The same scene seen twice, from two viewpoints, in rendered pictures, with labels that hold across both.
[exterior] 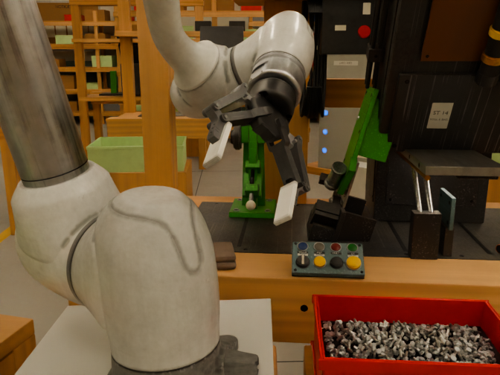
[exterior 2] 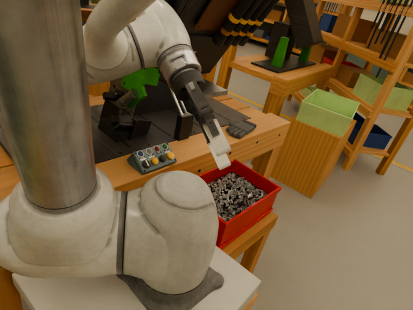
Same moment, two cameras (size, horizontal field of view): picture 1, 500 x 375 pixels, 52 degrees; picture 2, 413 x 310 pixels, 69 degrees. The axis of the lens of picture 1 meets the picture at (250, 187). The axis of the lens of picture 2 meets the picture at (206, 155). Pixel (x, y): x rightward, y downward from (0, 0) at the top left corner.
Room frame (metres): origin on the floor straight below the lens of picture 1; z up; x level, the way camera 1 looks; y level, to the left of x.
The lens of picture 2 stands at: (0.40, 0.49, 1.48)
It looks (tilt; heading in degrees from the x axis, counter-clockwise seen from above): 30 degrees down; 302
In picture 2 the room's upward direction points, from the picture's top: 13 degrees clockwise
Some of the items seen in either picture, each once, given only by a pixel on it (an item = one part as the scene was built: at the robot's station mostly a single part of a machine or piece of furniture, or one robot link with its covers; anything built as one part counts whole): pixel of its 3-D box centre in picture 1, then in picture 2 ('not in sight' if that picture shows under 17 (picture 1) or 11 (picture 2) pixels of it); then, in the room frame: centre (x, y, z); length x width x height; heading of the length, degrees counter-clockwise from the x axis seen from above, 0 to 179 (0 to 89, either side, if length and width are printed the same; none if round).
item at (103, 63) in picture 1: (101, 68); not in sight; (10.69, 3.02, 1.11); 3.01 x 0.54 x 2.23; 92
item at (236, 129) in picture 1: (236, 137); not in sight; (1.47, 0.04, 1.12); 0.07 x 0.03 x 0.08; 175
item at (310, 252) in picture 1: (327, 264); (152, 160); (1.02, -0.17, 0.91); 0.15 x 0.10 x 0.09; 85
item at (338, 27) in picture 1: (350, 27); not in sight; (1.52, -0.29, 1.42); 0.17 x 0.12 x 0.15; 85
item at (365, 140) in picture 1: (372, 129); (145, 64); (1.25, -0.30, 1.17); 0.13 x 0.12 x 0.20; 85
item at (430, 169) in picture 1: (439, 155); (180, 79); (1.20, -0.45, 1.11); 0.39 x 0.16 x 0.03; 175
